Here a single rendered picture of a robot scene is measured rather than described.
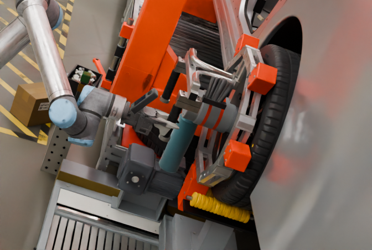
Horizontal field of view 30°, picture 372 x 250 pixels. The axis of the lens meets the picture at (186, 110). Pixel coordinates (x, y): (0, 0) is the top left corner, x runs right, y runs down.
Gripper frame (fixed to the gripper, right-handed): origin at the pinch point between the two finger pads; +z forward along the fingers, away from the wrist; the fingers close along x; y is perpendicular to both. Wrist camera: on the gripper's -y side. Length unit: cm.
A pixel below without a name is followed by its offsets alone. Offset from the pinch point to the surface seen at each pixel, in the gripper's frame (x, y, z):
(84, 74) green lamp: -54, 17, -36
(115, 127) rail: -71, 46, -13
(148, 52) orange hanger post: -60, 0, -13
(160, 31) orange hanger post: -60, -12, -11
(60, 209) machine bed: -34, 75, -26
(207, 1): -253, 18, 34
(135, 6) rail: -268, 44, -11
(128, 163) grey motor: -40, 45, -5
